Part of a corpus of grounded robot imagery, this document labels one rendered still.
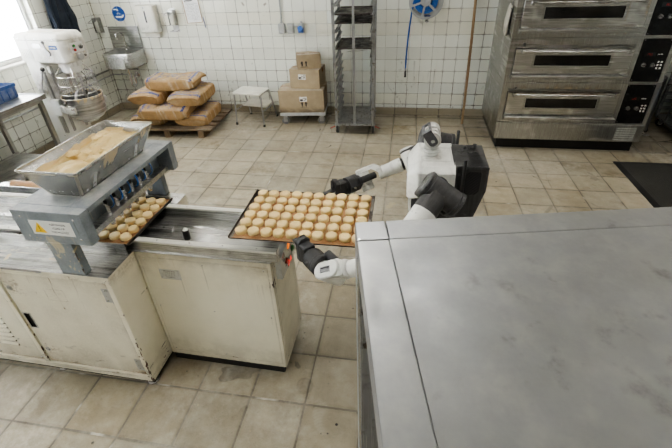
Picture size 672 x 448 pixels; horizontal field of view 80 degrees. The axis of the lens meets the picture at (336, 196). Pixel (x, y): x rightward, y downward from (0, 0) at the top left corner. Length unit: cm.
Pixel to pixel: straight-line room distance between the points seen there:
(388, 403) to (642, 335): 18
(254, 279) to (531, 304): 171
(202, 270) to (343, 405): 102
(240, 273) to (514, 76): 356
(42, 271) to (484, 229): 210
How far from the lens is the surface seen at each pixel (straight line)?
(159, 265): 216
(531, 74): 477
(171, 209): 233
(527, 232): 41
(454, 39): 560
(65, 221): 197
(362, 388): 55
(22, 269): 238
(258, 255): 188
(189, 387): 261
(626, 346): 34
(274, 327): 218
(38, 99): 507
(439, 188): 143
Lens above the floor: 205
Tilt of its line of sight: 32 degrees down
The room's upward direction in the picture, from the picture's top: 3 degrees counter-clockwise
